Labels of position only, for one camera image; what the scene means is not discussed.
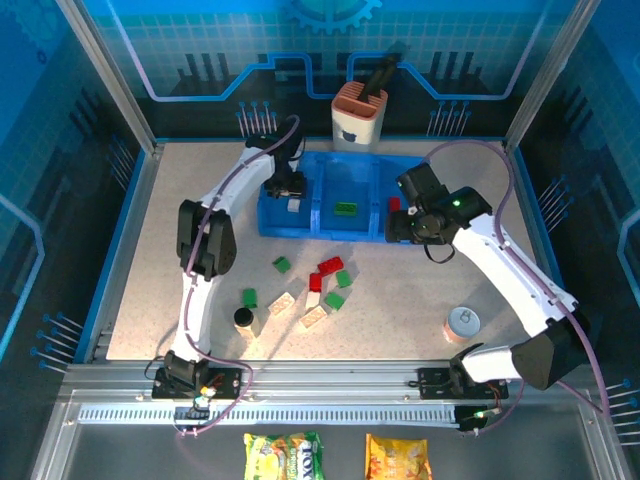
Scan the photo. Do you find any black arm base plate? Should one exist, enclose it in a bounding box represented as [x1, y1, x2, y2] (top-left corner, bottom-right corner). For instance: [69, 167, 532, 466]
[151, 367, 245, 401]
[417, 366, 510, 401]

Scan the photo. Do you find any black controller box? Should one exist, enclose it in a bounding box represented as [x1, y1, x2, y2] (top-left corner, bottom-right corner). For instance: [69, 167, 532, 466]
[172, 384, 217, 437]
[457, 402, 503, 435]

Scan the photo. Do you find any spice jar with black lid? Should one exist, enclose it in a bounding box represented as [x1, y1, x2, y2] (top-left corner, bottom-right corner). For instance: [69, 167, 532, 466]
[233, 307, 262, 341]

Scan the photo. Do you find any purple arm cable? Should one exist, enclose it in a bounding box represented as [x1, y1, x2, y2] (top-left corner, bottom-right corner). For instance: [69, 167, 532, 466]
[177, 114, 304, 440]
[422, 139, 612, 436]

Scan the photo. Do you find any orange snack bag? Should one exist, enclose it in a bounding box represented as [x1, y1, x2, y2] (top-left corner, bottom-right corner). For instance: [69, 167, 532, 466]
[364, 432, 434, 480]

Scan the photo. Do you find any green yellow snack bag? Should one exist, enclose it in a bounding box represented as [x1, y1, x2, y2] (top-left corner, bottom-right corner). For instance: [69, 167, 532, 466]
[243, 431, 325, 480]

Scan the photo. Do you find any aluminium side rail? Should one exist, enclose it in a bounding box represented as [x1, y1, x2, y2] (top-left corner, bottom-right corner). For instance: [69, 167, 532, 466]
[74, 142, 164, 364]
[503, 141, 590, 364]

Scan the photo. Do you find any blue three-compartment bin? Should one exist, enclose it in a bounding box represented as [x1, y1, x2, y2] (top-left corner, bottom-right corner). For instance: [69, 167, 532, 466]
[256, 149, 427, 244]

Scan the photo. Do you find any pink can with pull tab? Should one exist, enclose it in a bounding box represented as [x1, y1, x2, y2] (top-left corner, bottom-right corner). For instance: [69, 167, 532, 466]
[442, 305, 482, 346]

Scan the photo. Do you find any white knife block pink top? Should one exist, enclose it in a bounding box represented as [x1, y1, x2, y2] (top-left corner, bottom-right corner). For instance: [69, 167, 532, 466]
[330, 82, 390, 154]

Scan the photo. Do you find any cream long lego brick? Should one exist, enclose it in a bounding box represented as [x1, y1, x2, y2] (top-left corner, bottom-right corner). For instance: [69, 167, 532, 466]
[299, 306, 329, 330]
[267, 291, 296, 316]

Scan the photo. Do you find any aluminium front frame rail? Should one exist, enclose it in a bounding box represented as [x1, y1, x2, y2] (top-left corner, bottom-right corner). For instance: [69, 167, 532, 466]
[59, 360, 601, 402]

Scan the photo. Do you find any white slotted cable duct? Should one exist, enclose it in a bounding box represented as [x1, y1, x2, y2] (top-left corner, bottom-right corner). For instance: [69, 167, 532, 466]
[78, 403, 461, 428]

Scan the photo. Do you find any aluminium frame post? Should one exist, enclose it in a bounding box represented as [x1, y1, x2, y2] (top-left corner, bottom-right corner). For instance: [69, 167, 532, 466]
[53, 0, 166, 154]
[502, 0, 602, 154]

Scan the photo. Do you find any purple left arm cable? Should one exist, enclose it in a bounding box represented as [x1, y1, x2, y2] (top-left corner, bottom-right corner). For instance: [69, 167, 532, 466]
[177, 114, 304, 440]

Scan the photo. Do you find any black knife handle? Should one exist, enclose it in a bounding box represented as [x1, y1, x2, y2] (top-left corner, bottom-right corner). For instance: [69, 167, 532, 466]
[358, 51, 402, 101]

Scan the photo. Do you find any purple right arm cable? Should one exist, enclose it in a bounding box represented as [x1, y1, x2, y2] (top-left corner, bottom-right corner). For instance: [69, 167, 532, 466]
[422, 139, 612, 436]

